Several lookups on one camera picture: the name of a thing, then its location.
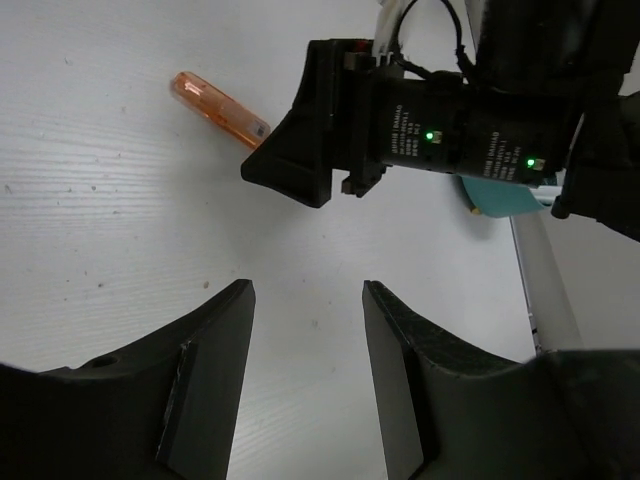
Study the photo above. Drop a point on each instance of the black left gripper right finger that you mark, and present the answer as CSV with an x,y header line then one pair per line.
x,y
450,410

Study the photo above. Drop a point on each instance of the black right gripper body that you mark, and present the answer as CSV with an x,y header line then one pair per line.
x,y
539,98

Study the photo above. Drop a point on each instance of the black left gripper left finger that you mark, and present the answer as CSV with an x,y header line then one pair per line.
x,y
162,407

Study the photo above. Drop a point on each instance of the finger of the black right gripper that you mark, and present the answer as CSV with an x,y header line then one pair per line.
x,y
294,160

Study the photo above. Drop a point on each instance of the orange highlighter marker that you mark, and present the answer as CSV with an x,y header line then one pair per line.
x,y
221,109

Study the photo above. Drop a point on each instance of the teal round divided container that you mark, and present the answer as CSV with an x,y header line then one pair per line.
x,y
501,200

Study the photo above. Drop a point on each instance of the aluminium side rail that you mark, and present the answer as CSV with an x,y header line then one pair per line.
x,y
552,320

